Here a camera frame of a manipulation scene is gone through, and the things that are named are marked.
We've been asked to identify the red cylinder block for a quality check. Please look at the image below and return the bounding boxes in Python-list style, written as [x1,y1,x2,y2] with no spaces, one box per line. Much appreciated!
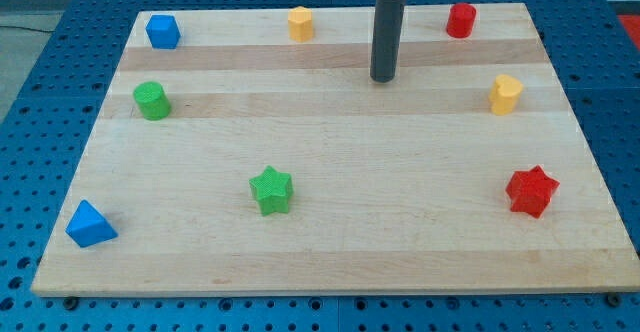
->
[446,3,477,39]

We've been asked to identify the blue hexagon block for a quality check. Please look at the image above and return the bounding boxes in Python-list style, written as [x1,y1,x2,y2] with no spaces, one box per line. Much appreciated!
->
[145,14,181,49]

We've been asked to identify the wooden board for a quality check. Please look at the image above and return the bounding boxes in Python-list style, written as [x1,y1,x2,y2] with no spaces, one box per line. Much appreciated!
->
[32,3,639,297]

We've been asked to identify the green cylinder block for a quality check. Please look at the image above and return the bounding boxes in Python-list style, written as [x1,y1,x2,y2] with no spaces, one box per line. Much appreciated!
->
[133,81,171,121]

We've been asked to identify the yellow hexagon block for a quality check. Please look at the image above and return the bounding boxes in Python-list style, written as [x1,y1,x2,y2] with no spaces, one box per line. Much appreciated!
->
[288,6,314,42]

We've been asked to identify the green star block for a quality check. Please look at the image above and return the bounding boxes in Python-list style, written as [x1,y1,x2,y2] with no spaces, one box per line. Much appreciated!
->
[249,165,294,216]

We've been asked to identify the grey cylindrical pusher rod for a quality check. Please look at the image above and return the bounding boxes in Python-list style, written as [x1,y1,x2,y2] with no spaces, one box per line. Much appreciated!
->
[370,0,406,83]

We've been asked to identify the red star block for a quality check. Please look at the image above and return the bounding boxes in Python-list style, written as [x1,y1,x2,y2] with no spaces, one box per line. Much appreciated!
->
[505,165,560,219]

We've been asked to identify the blue triangle block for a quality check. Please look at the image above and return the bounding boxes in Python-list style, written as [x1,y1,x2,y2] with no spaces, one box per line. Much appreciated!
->
[65,200,118,248]

